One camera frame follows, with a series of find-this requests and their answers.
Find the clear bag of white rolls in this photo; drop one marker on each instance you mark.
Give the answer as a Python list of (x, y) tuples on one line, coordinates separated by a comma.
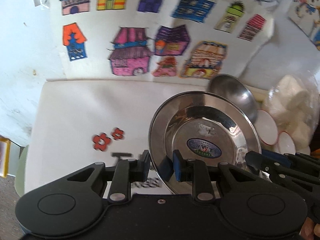
[(293, 103)]

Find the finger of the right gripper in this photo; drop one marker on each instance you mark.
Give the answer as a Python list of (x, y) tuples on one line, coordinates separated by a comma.
[(296, 166)]

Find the steel bowl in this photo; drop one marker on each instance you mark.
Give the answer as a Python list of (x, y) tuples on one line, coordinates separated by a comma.
[(233, 90)]

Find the house drawings paper sheet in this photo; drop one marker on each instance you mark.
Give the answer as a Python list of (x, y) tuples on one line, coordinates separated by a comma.
[(178, 41)]

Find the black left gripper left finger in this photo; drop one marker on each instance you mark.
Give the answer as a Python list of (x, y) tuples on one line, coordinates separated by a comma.
[(126, 172)]

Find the person's right hand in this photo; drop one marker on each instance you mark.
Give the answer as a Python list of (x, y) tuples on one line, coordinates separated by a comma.
[(310, 230)]

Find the teddy bear painting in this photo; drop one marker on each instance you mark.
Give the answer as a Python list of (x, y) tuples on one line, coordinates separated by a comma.
[(305, 15)]

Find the yellow framed picture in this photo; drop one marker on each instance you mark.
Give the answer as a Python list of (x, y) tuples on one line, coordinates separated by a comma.
[(4, 156)]

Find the white bowl with speck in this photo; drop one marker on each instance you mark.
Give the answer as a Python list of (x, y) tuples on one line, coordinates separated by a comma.
[(266, 128)]

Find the steel plate with sticker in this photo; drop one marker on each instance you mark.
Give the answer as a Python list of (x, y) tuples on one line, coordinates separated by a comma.
[(202, 126)]

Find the white bowl red rim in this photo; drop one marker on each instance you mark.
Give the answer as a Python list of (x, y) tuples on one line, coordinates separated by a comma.
[(285, 143)]

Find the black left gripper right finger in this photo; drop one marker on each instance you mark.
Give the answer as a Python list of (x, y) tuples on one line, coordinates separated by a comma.
[(196, 172)]

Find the white printed cloth mat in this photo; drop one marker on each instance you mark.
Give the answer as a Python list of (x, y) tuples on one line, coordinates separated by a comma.
[(82, 122)]

